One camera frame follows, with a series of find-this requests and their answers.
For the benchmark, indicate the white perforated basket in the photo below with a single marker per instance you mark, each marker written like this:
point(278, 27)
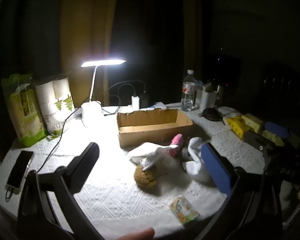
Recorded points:
point(207, 100)

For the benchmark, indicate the clear water bottle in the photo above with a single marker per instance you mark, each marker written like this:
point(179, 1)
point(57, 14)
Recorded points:
point(188, 92)

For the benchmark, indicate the yellow curtain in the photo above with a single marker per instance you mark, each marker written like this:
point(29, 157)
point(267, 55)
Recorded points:
point(90, 30)

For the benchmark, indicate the smartphone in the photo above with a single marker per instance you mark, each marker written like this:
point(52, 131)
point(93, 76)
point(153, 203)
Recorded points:
point(18, 170)

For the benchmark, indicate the white power strip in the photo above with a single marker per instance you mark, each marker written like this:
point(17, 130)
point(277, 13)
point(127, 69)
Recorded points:
point(155, 106)

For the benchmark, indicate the metal cup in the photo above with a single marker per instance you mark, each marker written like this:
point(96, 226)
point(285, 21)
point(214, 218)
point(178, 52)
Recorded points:
point(219, 93)

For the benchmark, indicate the white sock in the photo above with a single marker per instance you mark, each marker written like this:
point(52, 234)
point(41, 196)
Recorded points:
point(196, 160)

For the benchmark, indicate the white paper cup sleeve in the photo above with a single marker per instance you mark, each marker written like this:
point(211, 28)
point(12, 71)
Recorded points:
point(52, 100)

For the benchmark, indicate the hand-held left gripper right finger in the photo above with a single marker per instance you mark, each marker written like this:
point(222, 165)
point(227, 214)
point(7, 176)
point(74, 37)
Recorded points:
point(215, 170)

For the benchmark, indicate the white charger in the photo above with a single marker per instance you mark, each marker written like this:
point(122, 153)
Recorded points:
point(135, 102)

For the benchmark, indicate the white waffle cloth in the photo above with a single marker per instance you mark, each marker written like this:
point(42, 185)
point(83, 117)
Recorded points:
point(145, 152)

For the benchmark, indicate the dark green curtain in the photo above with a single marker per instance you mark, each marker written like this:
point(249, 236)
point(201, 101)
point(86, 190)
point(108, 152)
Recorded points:
point(45, 30)

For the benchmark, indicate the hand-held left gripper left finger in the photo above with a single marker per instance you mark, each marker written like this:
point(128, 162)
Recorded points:
point(87, 160)

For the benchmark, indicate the pale yellow tissue pack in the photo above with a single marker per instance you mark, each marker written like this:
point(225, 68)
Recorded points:
point(252, 121)

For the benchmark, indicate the white desk lamp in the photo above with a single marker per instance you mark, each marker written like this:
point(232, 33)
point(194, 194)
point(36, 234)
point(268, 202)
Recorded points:
point(91, 115)

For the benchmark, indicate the pink plush toy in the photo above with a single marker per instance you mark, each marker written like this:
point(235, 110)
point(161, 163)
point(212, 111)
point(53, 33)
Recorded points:
point(177, 141)

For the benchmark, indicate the cardboard box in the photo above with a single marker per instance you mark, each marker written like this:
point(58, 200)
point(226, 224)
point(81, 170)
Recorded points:
point(150, 136)

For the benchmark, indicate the black round pouch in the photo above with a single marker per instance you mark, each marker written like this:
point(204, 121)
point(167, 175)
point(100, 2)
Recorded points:
point(212, 114)

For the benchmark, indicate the white textured tablecloth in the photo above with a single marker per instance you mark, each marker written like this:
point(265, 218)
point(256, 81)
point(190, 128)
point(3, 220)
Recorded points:
point(115, 200)

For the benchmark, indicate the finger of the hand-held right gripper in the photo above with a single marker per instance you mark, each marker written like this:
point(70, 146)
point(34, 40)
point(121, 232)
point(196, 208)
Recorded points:
point(277, 129)
point(257, 141)

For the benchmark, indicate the brown plush toy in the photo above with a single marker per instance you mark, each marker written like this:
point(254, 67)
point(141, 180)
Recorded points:
point(145, 177)

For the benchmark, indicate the green paper cup bag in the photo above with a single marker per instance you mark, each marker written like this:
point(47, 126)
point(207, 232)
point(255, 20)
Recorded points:
point(25, 115)

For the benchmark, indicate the black charger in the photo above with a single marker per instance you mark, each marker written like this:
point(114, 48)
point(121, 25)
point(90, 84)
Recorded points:
point(144, 100)

